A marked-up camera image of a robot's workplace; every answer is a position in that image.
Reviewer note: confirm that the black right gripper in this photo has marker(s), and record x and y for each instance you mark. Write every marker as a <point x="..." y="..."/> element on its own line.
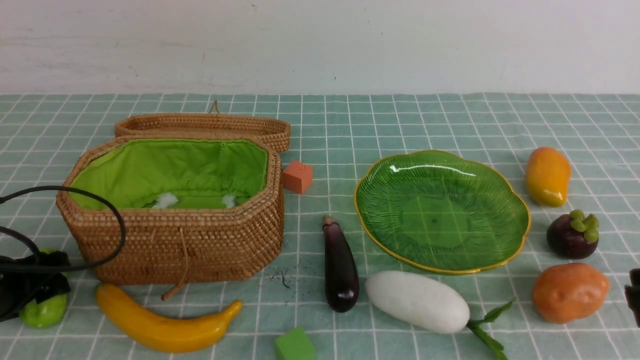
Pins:
<point x="632" y="294"/>

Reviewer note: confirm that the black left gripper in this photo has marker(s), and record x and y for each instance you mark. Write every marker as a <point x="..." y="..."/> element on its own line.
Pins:
<point x="18" y="289"/>

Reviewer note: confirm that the green plastic cucumber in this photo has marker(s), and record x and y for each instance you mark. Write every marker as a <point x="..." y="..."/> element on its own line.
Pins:
<point x="49" y="304"/>

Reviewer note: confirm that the orange brown plastic potato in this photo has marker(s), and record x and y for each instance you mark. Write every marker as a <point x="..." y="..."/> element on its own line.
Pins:
<point x="568" y="292"/>

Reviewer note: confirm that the dark purple plastic mangosteen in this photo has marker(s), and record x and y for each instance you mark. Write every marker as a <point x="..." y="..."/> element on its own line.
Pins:
<point x="574" y="235"/>

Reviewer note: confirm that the orange yellow plastic mango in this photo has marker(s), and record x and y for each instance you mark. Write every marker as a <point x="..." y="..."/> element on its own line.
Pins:
<point x="547" y="177"/>

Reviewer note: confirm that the yellow plastic banana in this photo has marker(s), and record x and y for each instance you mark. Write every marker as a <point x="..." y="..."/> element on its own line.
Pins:
<point x="160" y="333"/>

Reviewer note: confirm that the white plastic radish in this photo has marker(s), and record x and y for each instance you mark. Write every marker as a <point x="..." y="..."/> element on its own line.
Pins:
<point x="429" y="304"/>

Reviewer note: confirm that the purple plastic eggplant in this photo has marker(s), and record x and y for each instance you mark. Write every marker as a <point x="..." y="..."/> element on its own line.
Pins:
<point x="341" y="278"/>

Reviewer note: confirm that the green checked tablecloth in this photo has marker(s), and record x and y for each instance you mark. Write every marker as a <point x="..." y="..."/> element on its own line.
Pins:
<point x="340" y="136"/>

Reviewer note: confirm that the woven rattan basket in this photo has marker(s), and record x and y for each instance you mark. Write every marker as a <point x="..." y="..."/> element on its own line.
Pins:
<point x="189" y="245"/>

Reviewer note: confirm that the green fabric basket liner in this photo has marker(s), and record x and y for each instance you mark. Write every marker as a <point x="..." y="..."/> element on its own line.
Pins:
<point x="182" y="173"/>

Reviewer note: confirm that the green glass leaf plate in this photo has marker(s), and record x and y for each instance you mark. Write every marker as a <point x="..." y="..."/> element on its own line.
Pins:
<point x="441" y="213"/>

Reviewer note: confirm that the green foam cube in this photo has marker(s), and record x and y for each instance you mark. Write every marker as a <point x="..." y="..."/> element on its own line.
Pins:
<point x="294" y="345"/>

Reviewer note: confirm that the orange foam cube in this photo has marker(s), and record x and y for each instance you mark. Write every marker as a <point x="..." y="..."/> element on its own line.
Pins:
<point x="297" y="177"/>

